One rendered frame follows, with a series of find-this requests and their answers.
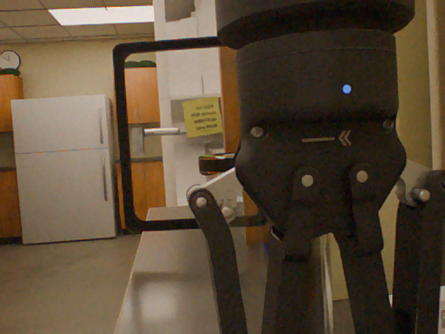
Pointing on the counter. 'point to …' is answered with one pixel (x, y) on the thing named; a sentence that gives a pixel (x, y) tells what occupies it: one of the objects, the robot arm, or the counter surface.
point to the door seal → (125, 129)
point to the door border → (128, 126)
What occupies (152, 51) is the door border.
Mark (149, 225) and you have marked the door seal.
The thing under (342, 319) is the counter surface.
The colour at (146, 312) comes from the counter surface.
